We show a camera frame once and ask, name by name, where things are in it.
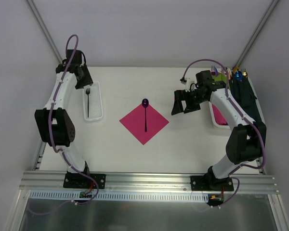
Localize left aluminium frame post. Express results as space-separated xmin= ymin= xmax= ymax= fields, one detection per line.
xmin=25 ymin=0 xmax=63 ymax=63

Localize purple fork in roll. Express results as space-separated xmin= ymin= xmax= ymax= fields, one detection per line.
xmin=210 ymin=65 xmax=219 ymax=76

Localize small white utensil basket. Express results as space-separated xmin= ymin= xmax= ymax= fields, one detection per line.
xmin=82 ymin=81 xmax=104 ymax=122

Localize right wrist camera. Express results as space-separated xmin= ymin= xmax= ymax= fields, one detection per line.
xmin=180 ymin=77 xmax=197 ymax=92

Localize purple metallic spoon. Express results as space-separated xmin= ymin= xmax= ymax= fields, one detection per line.
xmin=142 ymin=99 xmax=149 ymax=132

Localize silver spoon in roll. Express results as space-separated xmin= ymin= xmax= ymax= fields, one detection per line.
xmin=221 ymin=67 xmax=232 ymax=81

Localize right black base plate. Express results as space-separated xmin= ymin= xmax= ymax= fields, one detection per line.
xmin=190 ymin=175 xmax=234 ymax=192

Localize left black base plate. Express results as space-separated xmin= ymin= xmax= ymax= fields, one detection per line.
xmin=63 ymin=172 xmax=106 ymax=189

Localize large white storage basket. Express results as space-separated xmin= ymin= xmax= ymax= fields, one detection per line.
xmin=209 ymin=72 xmax=264 ymax=130

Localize magenta paper napkin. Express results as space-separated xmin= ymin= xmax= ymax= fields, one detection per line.
xmin=120 ymin=104 xmax=169 ymax=145

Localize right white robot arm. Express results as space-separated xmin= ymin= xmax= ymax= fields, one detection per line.
xmin=171 ymin=70 xmax=266 ymax=192

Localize blue spoon in roll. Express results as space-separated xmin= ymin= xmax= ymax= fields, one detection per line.
xmin=235 ymin=71 xmax=243 ymax=81

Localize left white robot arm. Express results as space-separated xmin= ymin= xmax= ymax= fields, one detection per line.
xmin=34 ymin=49 xmax=93 ymax=188

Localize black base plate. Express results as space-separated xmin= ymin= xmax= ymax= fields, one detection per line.
xmin=63 ymin=172 xmax=106 ymax=189
xmin=190 ymin=175 xmax=234 ymax=192

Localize dark navy rolled napkin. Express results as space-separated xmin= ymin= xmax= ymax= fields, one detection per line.
xmin=229 ymin=77 xmax=262 ymax=122

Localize green rolled napkin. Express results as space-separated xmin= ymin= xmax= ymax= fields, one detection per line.
xmin=212 ymin=73 xmax=227 ymax=83

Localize black fork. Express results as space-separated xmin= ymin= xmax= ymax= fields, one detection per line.
xmin=85 ymin=88 xmax=91 ymax=117

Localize aluminium frame post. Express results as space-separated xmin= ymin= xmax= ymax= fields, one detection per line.
xmin=25 ymin=0 xmax=63 ymax=63
xmin=233 ymin=0 xmax=280 ymax=67

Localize right aluminium frame post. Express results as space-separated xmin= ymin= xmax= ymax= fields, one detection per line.
xmin=233 ymin=0 xmax=280 ymax=67

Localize white slotted cable duct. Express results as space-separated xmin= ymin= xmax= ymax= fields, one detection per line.
xmin=29 ymin=190 xmax=209 ymax=203

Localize aluminium front rail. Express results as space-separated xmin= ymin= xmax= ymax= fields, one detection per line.
xmin=19 ymin=170 xmax=280 ymax=194

